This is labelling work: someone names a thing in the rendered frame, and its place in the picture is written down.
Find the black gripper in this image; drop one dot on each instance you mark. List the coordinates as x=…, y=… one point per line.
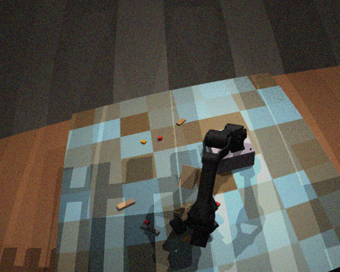
x=179, y=226

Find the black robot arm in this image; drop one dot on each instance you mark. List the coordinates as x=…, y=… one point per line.
x=201, y=217

